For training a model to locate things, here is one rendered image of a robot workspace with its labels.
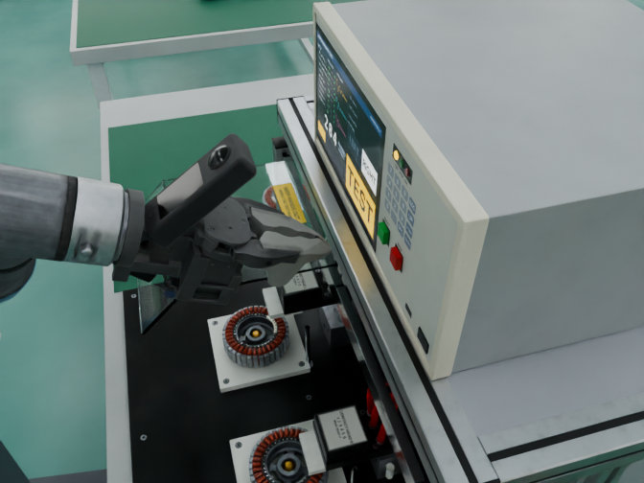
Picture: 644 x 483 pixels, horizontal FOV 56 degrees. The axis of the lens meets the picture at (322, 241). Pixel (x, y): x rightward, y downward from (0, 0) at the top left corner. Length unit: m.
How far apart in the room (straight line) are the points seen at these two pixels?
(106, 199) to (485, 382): 0.39
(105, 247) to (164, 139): 1.10
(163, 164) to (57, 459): 0.91
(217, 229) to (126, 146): 1.08
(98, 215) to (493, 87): 0.39
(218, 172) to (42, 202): 0.14
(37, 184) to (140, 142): 1.10
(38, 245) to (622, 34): 0.66
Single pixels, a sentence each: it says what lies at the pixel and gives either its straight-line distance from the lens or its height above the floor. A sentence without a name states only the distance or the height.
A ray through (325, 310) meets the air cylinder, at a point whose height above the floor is 0.82.
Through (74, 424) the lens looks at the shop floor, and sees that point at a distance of 2.01.
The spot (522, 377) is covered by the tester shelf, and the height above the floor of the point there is 1.11.
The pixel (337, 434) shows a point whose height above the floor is 0.87.
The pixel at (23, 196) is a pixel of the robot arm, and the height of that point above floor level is 1.31.
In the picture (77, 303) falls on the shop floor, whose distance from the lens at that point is 2.32.
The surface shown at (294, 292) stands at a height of 0.92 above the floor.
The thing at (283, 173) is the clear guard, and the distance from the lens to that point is 0.93.
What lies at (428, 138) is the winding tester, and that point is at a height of 1.32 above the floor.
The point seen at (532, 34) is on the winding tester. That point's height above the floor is 1.32.
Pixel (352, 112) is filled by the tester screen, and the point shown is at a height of 1.26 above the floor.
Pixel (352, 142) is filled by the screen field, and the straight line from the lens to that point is 0.71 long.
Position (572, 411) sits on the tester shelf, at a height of 1.12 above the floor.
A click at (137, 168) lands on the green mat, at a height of 0.75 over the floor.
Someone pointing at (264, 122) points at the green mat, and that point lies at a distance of 1.66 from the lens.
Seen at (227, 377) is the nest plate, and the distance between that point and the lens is 1.02.
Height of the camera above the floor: 1.61
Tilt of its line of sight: 43 degrees down
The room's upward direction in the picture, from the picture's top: straight up
